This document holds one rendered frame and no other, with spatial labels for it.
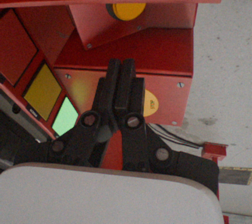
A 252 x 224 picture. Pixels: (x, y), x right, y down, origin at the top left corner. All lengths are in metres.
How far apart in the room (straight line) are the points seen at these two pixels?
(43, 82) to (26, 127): 0.16
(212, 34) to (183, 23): 0.90
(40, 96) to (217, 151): 2.14
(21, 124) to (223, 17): 0.98
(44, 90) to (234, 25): 1.02
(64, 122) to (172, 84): 0.15
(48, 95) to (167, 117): 0.15
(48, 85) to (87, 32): 0.07
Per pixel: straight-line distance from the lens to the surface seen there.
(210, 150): 2.25
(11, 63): 0.18
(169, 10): 0.24
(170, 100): 0.23
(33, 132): 0.38
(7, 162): 0.34
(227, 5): 1.06
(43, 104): 0.22
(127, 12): 0.22
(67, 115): 0.27
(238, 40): 1.19
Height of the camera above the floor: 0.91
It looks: 33 degrees down
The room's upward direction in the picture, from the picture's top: 166 degrees counter-clockwise
